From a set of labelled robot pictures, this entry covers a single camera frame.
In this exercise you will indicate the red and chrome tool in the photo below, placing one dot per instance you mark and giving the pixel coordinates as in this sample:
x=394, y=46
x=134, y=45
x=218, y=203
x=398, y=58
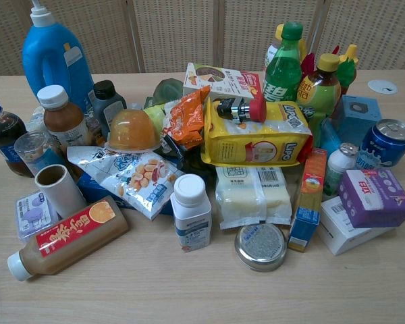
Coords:
x=244, y=109

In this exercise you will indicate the teal blue bottle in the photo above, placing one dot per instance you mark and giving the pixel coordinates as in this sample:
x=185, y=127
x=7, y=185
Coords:
x=330, y=141

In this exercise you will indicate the purple print plastic box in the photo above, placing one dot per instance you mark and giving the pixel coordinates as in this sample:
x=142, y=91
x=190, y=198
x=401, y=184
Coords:
x=33, y=216

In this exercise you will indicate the small white green bottle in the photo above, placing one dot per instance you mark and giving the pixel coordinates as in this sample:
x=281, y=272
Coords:
x=339, y=168

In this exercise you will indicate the blue drink can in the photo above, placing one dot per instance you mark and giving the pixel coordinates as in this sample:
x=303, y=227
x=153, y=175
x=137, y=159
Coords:
x=384, y=145

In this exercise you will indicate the dark grey square bottle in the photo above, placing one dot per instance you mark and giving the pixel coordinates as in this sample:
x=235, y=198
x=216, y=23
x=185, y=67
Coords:
x=108, y=106

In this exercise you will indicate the small cola bottle blue cap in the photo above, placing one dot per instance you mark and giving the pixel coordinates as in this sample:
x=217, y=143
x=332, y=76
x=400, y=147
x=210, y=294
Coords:
x=4, y=135

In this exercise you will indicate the orange blue long box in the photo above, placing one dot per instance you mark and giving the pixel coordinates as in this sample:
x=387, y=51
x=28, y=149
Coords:
x=310, y=199

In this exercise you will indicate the brown tea bottle white cap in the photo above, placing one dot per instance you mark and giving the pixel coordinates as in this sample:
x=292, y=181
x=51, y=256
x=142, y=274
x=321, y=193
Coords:
x=65, y=121

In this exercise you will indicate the orange crumpled snack bag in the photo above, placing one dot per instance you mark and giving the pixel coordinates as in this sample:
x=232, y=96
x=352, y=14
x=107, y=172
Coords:
x=187, y=116

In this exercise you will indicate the white label bottle yellow cap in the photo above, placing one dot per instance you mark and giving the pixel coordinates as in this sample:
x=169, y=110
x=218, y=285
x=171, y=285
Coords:
x=271, y=54

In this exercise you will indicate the white packaged cake pack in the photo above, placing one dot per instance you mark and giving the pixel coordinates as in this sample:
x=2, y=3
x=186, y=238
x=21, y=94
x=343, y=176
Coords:
x=251, y=195

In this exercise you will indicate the orange juice bottle red label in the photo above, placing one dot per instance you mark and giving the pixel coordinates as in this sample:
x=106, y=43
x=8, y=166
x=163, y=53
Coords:
x=71, y=236

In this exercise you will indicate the red cookie box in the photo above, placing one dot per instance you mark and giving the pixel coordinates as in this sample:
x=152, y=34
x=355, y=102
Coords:
x=251, y=86

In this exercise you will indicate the yellow cap green tea bottle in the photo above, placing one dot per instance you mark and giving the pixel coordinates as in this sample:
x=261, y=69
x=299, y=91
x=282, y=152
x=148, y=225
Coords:
x=319, y=91

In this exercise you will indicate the cardboard paper roll tube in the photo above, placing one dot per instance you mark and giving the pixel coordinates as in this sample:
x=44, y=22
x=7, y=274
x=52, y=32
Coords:
x=59, y=192

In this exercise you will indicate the orange jelly cup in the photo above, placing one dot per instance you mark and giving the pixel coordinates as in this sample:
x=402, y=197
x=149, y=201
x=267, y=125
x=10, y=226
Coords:
x=132, y=131

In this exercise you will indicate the clear plastic cup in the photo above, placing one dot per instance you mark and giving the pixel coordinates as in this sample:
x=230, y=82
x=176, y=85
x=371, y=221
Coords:
x=33, y=150

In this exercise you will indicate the round metal tin can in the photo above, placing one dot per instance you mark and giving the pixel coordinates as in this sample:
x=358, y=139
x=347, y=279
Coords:
x=261, y=244

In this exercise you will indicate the purple soap box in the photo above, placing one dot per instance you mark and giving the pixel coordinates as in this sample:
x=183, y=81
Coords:
x=374, y=199

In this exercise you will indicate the blue detergent jug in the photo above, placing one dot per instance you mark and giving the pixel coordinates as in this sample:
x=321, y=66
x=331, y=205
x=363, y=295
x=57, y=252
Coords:
x=59, y=64

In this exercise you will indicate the white cake print box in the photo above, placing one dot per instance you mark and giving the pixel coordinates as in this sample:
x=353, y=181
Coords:
x=206, y=79

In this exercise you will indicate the light blue square box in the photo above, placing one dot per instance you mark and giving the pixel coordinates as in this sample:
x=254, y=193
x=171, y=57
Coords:
x=356, y=116

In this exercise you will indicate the white peanut snack bag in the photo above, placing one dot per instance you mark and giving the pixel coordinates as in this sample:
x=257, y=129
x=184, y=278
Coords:
x=135, y=179

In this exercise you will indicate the green Sprite bottle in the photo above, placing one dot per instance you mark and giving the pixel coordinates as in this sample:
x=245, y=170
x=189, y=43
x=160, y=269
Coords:
x=283, y=72

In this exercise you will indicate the yellow Lipo snack bag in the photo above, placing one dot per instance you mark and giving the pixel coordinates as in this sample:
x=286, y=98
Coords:
x=256, y=138

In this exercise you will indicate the yellow green snack pack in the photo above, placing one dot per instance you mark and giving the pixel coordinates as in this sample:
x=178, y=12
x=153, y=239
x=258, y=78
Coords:
x=153, y=114

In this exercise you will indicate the white pill bottle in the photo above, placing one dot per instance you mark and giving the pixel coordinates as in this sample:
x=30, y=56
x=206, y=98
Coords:
x=191, y=216

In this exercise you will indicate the white cardboard box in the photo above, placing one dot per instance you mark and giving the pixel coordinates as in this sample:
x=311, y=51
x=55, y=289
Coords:
x=341, y=233

